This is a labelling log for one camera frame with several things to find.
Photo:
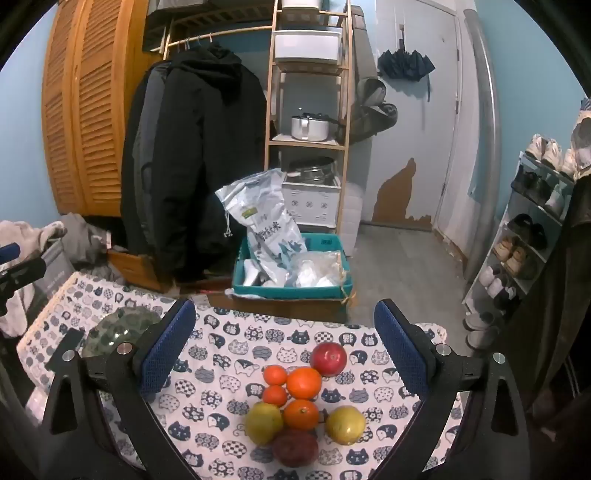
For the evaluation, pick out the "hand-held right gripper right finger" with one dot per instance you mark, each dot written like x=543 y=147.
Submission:
x=397 y=346

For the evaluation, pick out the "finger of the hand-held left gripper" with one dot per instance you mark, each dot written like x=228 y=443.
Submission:
x=23 y=273
x=9 y=253

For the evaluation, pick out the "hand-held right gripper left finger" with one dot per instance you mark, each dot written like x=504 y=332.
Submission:
x=168 y=346

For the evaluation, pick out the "green patterned bowl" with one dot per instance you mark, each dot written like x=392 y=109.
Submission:
x=115 y=332

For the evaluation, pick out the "bright red apple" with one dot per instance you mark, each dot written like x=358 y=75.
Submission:
x=328 y=360

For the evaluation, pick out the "yellow pear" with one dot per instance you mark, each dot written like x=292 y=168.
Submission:
x=263 y=422
x=345 y=424

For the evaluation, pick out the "large orange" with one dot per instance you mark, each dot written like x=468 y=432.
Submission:
x=304 y=383
x=301 y=414

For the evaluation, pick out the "small tangerine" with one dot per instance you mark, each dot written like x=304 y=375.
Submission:
x=275 y=374
x=274 y=395

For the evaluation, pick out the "dark red apple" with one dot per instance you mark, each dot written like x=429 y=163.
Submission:
x=295 y=447

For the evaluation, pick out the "beige crumpled garment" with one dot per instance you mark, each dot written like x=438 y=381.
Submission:
x=18 y=240

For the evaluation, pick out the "grey tote bag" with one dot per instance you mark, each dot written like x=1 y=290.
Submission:
x=57 y=272

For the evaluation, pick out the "cat print tablecloth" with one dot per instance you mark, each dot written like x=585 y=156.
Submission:
x=231 y=332

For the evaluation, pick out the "grey crumpled garment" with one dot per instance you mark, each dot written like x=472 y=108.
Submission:
x=85 y=235

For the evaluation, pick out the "wooden drawer box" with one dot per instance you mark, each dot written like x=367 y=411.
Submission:
x=134 y=267

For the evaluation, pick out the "clear plastic bag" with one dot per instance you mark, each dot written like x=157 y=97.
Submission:
x=318 y=272

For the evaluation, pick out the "teal plastic basket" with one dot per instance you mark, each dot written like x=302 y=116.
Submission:
x=295 y=291

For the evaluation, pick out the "brown cardboard box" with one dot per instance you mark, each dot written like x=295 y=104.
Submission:
x=286 y=307

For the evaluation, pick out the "shoe rack with shoes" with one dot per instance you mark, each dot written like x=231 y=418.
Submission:
x=517 y=263

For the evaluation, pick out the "white rice bag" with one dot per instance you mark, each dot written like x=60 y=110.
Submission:
x=263 y=217

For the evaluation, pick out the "wooden louvered wardrobe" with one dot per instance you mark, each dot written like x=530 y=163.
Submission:
x=92 y=115

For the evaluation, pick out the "dark hanging cloth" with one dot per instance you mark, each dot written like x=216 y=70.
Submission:
x=554 y=300

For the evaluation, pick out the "grey jacket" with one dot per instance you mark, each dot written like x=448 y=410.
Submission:
x=141 y=152

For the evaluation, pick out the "white patterned storage box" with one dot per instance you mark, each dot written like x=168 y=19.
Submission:
x=309 y=203

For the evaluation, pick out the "black hooded coat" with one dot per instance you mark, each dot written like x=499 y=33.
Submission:
x=198 y=161

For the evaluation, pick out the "steel steamer pot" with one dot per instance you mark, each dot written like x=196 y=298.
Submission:
x=309 y=171

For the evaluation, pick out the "grey door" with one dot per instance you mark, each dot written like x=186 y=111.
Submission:
x=429 y=115

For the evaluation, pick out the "grey hanging bag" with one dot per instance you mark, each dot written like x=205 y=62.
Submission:
x=374 y=106

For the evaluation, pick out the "metal pipe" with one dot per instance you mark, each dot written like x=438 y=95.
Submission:
x=485 y=115

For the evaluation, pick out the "wooden shelf rack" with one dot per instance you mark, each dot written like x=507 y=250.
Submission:
x=270 y=115

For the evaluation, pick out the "pale crumpled bag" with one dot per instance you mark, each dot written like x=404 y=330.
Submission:
x=582 y=138

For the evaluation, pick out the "dark blue umbrella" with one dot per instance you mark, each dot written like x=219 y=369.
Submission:
x=406 y=62

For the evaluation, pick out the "white storage bin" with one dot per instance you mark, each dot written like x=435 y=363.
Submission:
x=307 y=44

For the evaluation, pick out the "wooden clothes rail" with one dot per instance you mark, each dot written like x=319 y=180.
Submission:
x=221 y=33

